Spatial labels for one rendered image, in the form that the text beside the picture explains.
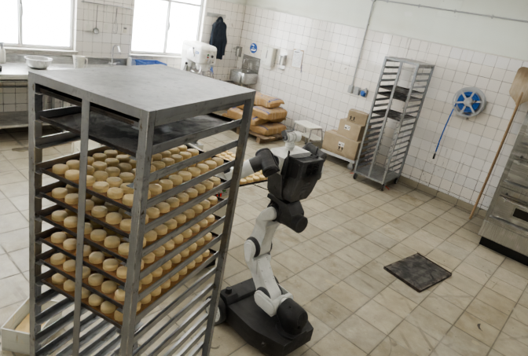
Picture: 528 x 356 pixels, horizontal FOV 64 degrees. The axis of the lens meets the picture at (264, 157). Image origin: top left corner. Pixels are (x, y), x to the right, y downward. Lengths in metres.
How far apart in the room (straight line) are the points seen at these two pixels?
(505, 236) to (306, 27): 4.54
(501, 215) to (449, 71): 2.18
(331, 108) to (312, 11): 1.70
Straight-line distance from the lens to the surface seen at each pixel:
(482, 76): 6.39
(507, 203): 5.40
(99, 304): 1.70
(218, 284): 2.07
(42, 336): 2.01
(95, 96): 1.31
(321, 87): 7.45
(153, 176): 1.34
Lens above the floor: 2.13
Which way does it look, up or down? 19 degrees down
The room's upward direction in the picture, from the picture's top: 11 degrees clockwise
